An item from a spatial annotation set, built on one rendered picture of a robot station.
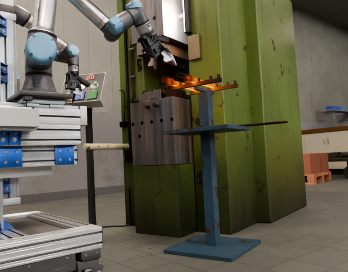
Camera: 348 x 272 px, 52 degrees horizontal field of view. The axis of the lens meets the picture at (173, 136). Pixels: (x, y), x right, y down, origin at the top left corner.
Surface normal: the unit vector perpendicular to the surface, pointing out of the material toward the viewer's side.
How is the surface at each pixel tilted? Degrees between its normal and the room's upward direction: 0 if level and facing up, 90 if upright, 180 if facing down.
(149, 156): 90
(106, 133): 90
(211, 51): 90
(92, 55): 90
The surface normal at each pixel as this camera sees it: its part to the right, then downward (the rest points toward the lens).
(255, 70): -0.58, -0.02
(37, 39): 0.40, 0.05
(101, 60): 0.63, -0.08
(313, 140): -0.77, 0.00
